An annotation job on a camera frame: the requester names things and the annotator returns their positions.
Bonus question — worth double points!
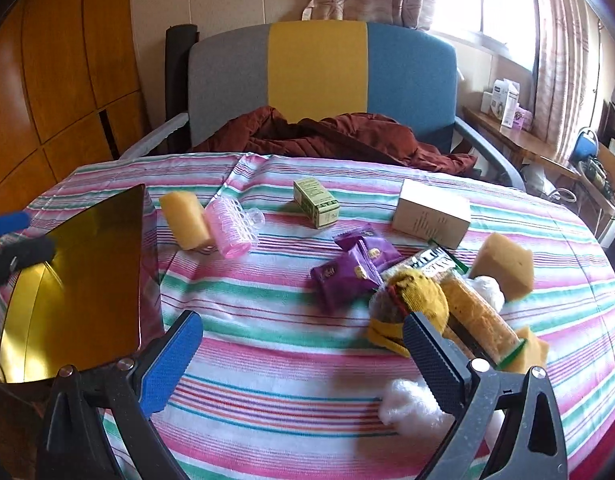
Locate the white boxes on desk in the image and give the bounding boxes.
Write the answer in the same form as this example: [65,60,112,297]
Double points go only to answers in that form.
[480,78,533,131]

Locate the white plastic ball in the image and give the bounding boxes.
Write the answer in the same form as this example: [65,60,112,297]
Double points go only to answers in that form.
[471,275,505,312]

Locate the beige carton box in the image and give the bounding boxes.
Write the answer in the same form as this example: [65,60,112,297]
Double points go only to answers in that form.
[392,179,471,249]

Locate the short cracker packet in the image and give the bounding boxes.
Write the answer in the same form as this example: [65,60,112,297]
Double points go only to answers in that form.
[380,240,469,282]

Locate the wooden wardrobe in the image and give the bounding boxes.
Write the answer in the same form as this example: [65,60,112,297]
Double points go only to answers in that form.
[0,0,150,214]

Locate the purple snack packet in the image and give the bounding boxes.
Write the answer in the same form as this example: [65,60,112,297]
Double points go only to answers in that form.
[333,223,404,272]
[309,244,382,313]

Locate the yellow cylinder sponge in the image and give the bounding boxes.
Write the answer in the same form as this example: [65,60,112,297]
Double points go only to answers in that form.
[160,191,213,250]

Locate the tricolour armchair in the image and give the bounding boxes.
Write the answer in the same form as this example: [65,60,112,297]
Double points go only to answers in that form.
[122,21,525,191]

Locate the gold tray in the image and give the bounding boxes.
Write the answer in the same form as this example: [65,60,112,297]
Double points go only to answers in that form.
[0,185,146,384]

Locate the tan wedge sponge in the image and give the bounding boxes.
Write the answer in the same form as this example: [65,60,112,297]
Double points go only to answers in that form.
[468,233,534,301]

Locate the blue folding chair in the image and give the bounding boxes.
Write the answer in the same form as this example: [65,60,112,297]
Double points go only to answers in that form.
[570,128,599,165]

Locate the long cracker packet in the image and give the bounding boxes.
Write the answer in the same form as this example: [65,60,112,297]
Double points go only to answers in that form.
[440,271,522,366]

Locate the maroon jacket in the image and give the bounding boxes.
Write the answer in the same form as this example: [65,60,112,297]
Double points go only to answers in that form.
[193,106,477,176]

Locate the small green box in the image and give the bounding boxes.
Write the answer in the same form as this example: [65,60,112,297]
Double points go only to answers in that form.
[294,177,340,229]

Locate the wooden desk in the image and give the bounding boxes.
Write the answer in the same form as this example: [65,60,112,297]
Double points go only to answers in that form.
[463,107,580,181]

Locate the striped bed sheet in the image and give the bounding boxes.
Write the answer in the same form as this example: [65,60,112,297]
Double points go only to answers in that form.
[28,154,615,479]

